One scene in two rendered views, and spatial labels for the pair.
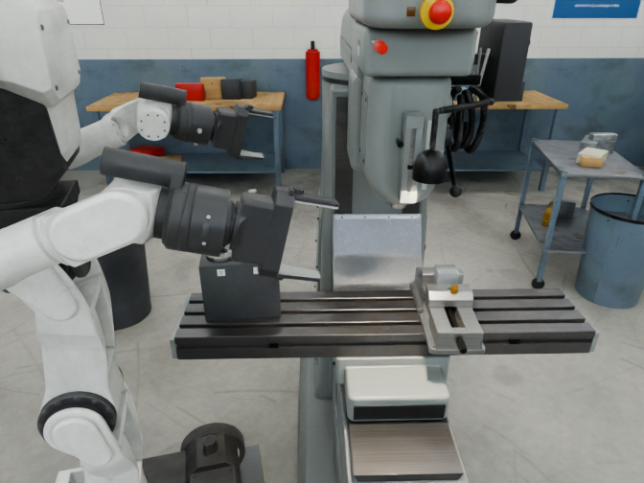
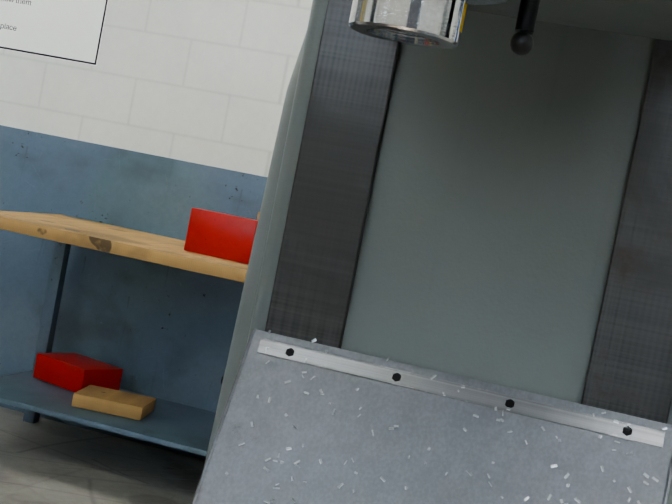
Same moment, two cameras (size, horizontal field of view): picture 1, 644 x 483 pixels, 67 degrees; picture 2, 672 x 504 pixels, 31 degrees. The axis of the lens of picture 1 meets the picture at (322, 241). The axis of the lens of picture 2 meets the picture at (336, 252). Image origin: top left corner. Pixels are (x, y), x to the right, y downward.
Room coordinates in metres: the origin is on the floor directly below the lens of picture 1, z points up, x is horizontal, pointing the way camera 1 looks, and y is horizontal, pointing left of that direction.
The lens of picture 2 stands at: (0.71, -0.34, 1.21)
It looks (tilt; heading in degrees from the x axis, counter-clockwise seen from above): 3 degrees down; 16
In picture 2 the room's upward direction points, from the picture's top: 11 degrees clockwise
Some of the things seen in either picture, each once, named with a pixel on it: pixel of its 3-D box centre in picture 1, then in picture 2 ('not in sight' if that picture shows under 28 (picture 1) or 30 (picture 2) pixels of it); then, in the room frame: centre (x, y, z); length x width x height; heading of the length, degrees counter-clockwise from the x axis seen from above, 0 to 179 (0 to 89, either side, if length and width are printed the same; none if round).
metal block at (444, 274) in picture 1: (446, 278); not in sight; (1.21, -0.36, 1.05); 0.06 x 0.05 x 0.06; 89
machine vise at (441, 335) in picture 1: (446, 300); not in sight; (1.18, -0.36, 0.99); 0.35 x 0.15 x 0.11; 179
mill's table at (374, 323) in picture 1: (380, 321); not in sight; (1.21, -0.18, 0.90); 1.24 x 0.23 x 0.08; 91
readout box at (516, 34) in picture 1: (501, 58); not in sight; (1.52, -0.53, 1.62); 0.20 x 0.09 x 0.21; 1
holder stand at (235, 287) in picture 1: (241, 280); not in sight; (1.22, 0.24, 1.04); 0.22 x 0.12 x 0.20; 97
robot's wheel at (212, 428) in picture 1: (213, 450); not in sight; (1.07, 0.35, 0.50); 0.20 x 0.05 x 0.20; 104
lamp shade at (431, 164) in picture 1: (430, 164); not in sight; (0.98, -0.23, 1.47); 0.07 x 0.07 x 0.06
